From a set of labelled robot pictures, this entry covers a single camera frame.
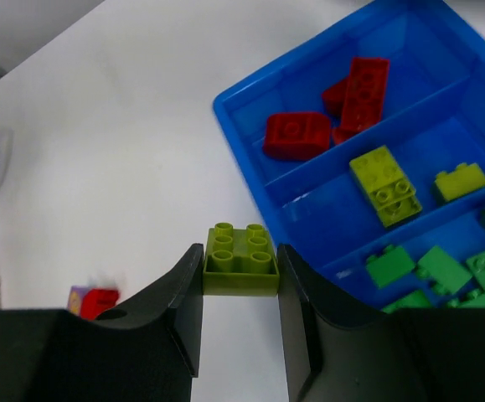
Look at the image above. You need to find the red long lego brick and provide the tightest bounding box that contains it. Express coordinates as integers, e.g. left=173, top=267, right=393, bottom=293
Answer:
left=340, top=57, right=390, bottom=133

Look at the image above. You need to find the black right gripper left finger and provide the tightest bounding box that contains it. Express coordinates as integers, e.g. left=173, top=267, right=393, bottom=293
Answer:
left=0, top=244, right=204, bottom=401

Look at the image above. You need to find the green lego pile in tray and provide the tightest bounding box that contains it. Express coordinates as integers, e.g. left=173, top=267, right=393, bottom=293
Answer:
left=364, top=203, right=485, bottom=313

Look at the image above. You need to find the red half-round lego brick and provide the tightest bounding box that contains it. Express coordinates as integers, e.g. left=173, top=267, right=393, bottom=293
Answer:
left=79, top=288, right=120, bottom=320

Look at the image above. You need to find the red arch lego brick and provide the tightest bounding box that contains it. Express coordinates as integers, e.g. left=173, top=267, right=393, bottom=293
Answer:
left=262, top=111, right=332, bottom=162

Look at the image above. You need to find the red curved lego brick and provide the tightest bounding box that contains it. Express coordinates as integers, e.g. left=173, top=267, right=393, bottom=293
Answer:
left=322, top=77, right=355, bottom=145

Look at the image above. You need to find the blue divided plastic tray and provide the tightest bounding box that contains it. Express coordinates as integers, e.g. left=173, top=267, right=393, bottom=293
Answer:
left=214, top=1, right=485, bottom=304

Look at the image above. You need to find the small lime lego brick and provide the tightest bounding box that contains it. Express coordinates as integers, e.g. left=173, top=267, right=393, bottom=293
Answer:
left=433, top=162, right=485, bottom=204

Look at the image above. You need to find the purple butterfly lego brick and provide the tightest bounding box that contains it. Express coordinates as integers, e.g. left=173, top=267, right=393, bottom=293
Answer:
left=67, top=286, right=90, bottom=316

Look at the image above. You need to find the lime curved lego brick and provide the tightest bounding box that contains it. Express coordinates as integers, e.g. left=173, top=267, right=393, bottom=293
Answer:
left=203, top=222, right=280, bottom=296

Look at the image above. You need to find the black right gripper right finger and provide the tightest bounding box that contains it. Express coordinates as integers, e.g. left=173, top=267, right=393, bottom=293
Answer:
left=277, top=245, right=485, bottom=401

